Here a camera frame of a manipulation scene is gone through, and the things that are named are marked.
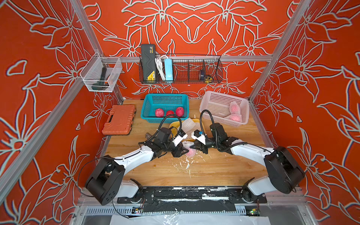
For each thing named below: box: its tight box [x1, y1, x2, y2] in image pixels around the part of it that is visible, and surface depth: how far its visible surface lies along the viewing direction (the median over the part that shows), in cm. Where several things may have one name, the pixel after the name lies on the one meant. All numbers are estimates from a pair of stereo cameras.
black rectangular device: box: [141, 44, 157, 81], surface depth 89 cm
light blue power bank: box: [164, 58, 174, 82], surface depth 92 cm
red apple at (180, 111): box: [175, 106, 185, 118], surface depth 106 cm
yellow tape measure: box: [204, 75, 213, 84], surface depth 96 cm
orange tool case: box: [101, 105, 137, 135], surface depth 102 cm
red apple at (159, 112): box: [155, 108, 165, 118], surface depth 106 cm
